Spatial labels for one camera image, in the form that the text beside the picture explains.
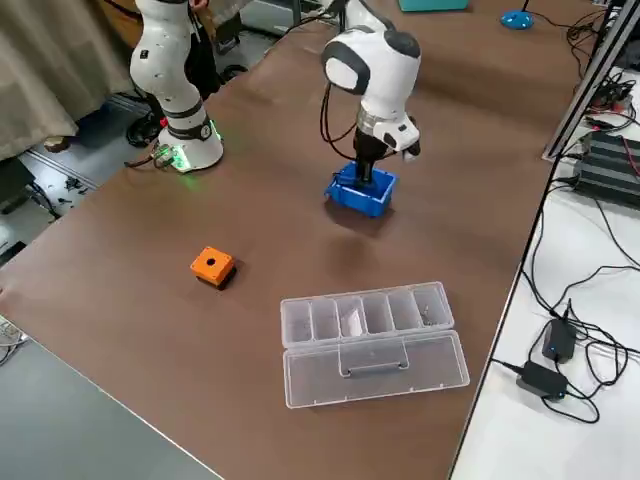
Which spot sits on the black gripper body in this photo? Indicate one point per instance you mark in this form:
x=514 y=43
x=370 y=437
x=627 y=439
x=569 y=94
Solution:
x=369 y=146

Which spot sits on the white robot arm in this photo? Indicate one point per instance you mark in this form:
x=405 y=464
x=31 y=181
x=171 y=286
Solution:
x=165 y=75

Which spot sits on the dark blue storage bin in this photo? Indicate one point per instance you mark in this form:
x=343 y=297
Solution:
x=360 y=202

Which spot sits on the cyan storage box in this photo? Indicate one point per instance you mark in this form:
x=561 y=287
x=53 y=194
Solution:
x=435 y=4

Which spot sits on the orange button box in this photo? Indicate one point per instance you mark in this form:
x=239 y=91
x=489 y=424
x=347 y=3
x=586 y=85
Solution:
x=210 y=262

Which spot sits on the white packet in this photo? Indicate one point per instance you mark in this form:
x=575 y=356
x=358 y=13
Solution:
x=351 y=322

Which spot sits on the blue desk lamp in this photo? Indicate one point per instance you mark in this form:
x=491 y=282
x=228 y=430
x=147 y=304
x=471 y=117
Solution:
x=517 y=21

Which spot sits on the clear plastic organizer case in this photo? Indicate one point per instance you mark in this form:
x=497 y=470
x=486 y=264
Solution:
x=375 y=370

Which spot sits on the black ribbed power supply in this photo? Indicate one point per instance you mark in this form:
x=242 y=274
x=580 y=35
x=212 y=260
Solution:
x=607 y=165

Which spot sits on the black power adapter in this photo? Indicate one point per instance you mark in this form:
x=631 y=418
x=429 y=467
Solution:
x=542 y=380
x=557 y=342

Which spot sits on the beige curtain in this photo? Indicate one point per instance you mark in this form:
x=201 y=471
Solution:
x=50 y=75

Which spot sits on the aluminium camera post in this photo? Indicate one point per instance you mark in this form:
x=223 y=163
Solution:
x=585 y=75

